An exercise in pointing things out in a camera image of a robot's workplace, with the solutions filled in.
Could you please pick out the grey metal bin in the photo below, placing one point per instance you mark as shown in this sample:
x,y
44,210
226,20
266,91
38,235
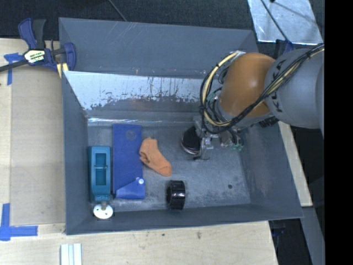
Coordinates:
x,y
209,175

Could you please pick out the teal block with white disc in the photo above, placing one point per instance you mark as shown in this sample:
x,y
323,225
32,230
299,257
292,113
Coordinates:
x,y
99,172

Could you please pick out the blue flat case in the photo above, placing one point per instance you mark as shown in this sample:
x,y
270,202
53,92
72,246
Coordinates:
x,y
127,159

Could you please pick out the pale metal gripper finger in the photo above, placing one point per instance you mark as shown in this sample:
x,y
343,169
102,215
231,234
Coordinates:
x,y
207,148

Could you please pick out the orange cloth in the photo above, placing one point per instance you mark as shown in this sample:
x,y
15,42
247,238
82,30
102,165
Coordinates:
x,y
154,159

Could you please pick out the black round striped thing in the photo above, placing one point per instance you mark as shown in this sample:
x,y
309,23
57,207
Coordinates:
x,y
191,141

